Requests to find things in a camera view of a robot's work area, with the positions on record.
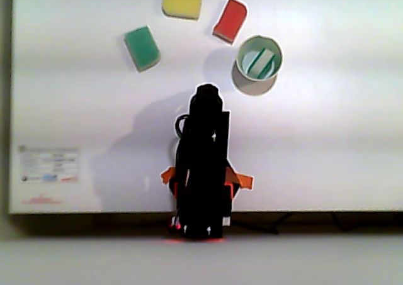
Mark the white paper cup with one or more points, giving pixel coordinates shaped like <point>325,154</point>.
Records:
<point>252,87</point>

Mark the green and white sponge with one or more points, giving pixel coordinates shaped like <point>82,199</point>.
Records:
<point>262,63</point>

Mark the red sponge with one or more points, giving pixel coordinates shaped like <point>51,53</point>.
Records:
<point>230,19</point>

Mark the yellow sponge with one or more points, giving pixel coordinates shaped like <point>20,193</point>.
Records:
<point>182,2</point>

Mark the small white connector plug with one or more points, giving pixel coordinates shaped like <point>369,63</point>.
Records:
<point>226,220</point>

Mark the printed sticker label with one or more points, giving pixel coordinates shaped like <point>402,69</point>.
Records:
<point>48,164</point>

